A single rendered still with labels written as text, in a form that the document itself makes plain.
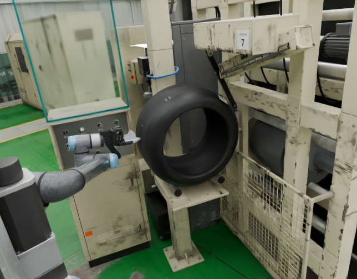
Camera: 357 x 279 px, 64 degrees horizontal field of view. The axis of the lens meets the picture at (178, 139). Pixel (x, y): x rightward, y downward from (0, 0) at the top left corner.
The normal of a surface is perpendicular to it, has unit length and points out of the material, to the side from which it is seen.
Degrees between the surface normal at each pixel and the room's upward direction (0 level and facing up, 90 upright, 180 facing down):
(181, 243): 90
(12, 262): 90
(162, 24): 90
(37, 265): 90
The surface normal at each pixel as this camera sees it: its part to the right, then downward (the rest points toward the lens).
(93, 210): 0.36, 0.32
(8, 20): 0.69, 0.22
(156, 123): -0.35, -0.06
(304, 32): 0.32, 0.03
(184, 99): 0.05, -0.42
